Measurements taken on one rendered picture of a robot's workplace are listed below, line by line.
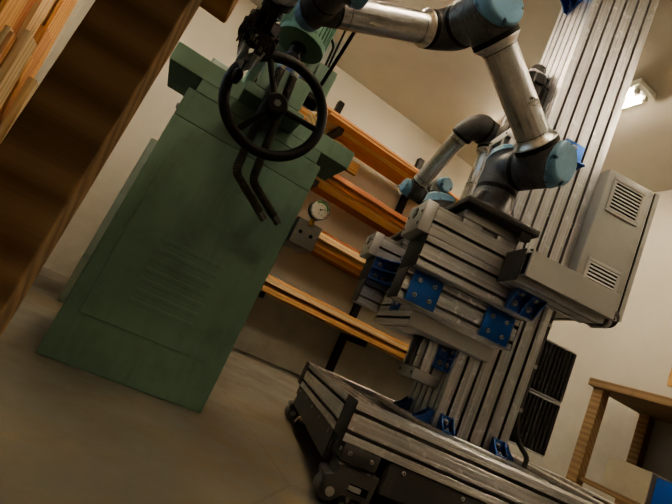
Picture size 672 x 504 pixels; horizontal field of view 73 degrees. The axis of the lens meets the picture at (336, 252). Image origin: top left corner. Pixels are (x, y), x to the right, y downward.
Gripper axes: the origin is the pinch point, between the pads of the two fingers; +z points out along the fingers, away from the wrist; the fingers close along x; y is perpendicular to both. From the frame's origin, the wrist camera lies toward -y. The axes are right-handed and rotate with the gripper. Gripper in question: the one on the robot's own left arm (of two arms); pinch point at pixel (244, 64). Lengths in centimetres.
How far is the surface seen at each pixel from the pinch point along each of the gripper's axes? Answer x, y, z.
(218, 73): -5.7, -15.9, 18.2
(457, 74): 138, -255, 71
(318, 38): 15, -49, 9
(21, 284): -2, 87, -38
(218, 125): 1.1, -4.2, 24.8
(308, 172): 30.5, -5.7, 23.9
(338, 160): 37.4, -13.1, 19.6
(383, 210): 146, -178, 166
